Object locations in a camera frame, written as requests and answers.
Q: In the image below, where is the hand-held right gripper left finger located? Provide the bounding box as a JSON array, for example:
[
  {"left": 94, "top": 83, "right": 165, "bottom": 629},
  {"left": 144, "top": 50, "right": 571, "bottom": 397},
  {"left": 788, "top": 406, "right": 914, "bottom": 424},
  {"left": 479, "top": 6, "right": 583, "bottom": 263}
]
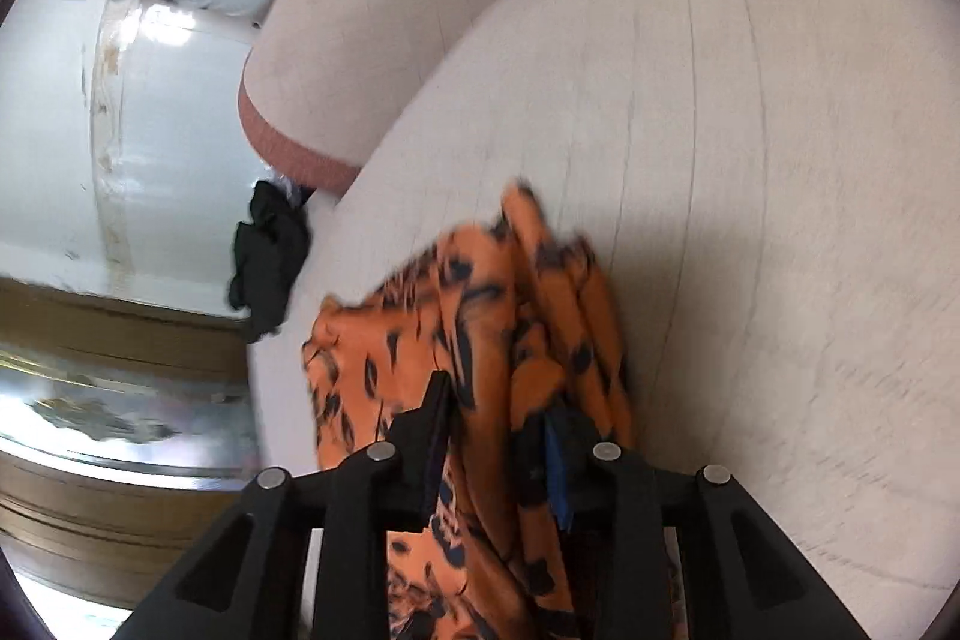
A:
[{"left": 131, "top": 370, "right": 456, "bottom": 640}]

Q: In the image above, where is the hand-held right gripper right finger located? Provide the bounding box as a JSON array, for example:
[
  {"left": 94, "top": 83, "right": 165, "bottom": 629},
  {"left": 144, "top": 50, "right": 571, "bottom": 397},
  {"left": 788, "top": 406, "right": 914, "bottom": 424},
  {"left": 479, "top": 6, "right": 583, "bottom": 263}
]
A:
[{"left": 523, "top": 410, "right": 835, "bottom": 640}]

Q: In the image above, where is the orange floral print garment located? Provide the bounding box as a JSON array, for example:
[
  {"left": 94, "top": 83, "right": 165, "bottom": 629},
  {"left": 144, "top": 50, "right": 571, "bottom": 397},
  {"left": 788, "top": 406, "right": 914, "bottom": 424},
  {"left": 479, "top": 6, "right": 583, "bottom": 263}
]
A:
[{"left": 301, "top": 179, "right": 687, "bottom": 640}]

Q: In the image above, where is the black garment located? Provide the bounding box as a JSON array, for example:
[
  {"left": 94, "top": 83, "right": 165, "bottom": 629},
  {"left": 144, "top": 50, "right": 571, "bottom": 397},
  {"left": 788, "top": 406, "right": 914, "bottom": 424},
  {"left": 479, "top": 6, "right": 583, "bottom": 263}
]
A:
[{"left": 227, "top": 179, "right": 313, "bottom": 343}]

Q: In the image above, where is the pink bolster pillow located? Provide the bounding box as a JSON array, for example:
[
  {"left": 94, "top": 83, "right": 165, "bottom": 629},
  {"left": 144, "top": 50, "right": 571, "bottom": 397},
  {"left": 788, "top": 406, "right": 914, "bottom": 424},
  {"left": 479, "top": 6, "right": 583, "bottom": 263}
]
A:
[{"left": 238, "top": 0, "right": 556, "bottom": 199}]

